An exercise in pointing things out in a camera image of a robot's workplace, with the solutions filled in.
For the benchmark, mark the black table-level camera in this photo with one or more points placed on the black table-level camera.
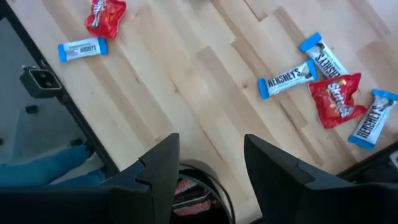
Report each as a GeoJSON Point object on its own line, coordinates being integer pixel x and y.
{"type": "Point", "coordinates": [40, 82]}

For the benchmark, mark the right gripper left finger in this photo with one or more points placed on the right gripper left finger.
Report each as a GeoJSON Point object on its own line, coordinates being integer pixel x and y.
{"type": "Point", "coordinates": [124, 202]}

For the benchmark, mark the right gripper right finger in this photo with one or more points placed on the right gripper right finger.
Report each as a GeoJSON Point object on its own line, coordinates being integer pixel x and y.
{"type": "Point", "coordinates": [295, 199]}

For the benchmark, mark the red Skittles candy bag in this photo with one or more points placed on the red Skittles candy bag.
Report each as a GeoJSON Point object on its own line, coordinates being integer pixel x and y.
{"type": "Point", "coordinates": [105, 18]}
{"type": "Point", "coordinates": [335, 101]}

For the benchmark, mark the white blue Hershey's bar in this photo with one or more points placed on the white blue Hershey's bar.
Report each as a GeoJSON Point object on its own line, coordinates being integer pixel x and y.
{"type": "Point", "coordinates": [325, 57]}
{"type": "Point", "coordinates": [287, 79]}
{"type": "Point", "coordinates": [82, 48]}
{"type": "Point", "coordinates": [373, 119]}

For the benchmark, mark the brown Snickers bar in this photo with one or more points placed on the brown Snickers bar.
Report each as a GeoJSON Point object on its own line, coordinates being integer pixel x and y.
{"type": "Point", "coordinates": [192, 208]}
{"type": "Point", "coordinates": [184, 186]}

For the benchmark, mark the small black floor block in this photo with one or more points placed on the small black floor block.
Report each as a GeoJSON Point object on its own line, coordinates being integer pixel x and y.
{"type": "Point", "coordinates": [31, 109]}

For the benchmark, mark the black plastic bucket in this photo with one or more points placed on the black plastic bucket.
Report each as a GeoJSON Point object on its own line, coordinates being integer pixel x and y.
{"type": "Point", "coordinates": [222, 215]}

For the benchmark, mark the person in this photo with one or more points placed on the person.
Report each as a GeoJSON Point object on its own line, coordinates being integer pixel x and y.
{"type": "Point", "coordinates": [46, 168]}

